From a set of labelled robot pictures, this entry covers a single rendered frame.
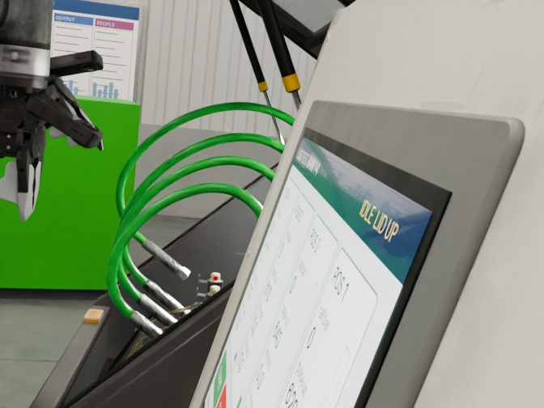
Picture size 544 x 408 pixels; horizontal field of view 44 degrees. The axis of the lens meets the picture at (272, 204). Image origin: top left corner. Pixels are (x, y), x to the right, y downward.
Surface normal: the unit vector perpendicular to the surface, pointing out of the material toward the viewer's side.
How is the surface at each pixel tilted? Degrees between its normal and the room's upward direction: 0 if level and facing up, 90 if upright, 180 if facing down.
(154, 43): 90
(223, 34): 90
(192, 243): 90
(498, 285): 76
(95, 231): 90
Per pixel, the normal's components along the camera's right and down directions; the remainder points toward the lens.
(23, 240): 0.29, 0.18
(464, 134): -0.94, -0.33
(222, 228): 0.07, 0.16
